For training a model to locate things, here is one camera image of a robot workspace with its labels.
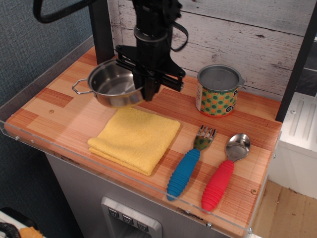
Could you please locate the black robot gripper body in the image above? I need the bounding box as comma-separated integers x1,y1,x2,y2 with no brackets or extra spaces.
115,38,185,91

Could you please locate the spoon with red handle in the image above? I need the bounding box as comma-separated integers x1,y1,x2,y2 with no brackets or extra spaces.
201,133,251,212

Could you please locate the dark vertical post right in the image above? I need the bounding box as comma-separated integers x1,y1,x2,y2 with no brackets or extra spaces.
275,4,317,122

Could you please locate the black braided cable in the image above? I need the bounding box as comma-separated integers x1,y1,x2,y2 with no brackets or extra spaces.
33,0,189,53

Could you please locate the clear acrylic table guard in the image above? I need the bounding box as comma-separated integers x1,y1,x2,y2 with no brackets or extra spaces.
0,38,281,238

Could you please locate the grey toy fridge cabinet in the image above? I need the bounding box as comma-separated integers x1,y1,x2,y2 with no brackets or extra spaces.
46,154,226,238

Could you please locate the dark vertical post left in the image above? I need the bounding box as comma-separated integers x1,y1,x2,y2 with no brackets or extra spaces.
89,0,114,64

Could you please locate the folded yellow cloth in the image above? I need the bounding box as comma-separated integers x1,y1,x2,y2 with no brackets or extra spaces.
88,108,181,176

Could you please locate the dark vertical post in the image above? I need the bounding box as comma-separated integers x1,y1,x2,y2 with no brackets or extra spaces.
275,4,317,122
89,0,114,64

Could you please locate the silver dispenser button panel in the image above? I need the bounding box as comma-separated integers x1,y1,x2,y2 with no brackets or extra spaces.
101,196,162,238

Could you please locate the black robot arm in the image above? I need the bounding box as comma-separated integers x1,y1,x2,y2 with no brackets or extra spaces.
116,0,189,101

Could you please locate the small stainless steel pot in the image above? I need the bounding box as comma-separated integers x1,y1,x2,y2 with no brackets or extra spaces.
72,59,144,108

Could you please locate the fork with blue handle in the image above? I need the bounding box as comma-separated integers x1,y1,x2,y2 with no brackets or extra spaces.
166,125,216,201

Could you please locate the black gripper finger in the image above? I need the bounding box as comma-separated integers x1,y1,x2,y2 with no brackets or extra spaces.
132,69,146,90
144,77,161,101

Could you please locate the orange and black object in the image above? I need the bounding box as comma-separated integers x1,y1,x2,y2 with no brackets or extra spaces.
0,207,45,238

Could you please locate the patterned can with grey lid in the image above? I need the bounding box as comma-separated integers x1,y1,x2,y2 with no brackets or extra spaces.
196,64,245,118

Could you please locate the white toy sink unit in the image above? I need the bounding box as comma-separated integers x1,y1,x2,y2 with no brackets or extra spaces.
268,92,317,198

